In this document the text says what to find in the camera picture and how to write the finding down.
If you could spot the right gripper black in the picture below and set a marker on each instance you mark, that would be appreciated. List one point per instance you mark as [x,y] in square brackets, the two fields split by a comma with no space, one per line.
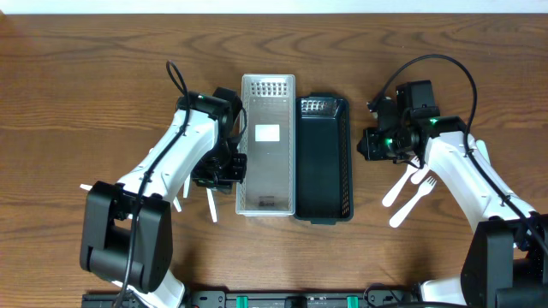
[372,150]

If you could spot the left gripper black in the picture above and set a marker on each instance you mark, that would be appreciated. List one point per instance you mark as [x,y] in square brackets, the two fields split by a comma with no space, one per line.
[218,172]

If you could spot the white plastic spoon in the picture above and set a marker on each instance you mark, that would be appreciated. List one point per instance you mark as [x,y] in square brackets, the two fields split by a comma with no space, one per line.
[166,181]
[186,187]
[420,174]
[212,205]

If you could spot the white perforated plastic basket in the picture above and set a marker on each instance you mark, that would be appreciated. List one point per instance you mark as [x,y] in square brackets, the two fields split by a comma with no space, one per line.
[269,140]

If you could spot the white plastic fork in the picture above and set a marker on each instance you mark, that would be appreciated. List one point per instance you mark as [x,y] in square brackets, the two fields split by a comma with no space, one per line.
[424,189]
[392,194]
[480,149]

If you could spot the black perforated plastic basket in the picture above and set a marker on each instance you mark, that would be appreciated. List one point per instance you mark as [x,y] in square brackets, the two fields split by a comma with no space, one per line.
[324,186]

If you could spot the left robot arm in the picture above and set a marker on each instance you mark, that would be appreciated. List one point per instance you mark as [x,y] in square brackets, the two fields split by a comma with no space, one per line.
[127,231]

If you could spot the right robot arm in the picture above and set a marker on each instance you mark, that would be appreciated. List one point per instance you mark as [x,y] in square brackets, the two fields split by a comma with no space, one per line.
[506,264]

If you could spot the white plastic utensil far left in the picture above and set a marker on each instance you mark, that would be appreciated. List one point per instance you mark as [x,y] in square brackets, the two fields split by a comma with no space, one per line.
[85,187]

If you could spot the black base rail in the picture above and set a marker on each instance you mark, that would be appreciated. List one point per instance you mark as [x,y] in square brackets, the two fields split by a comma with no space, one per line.
[372,298]

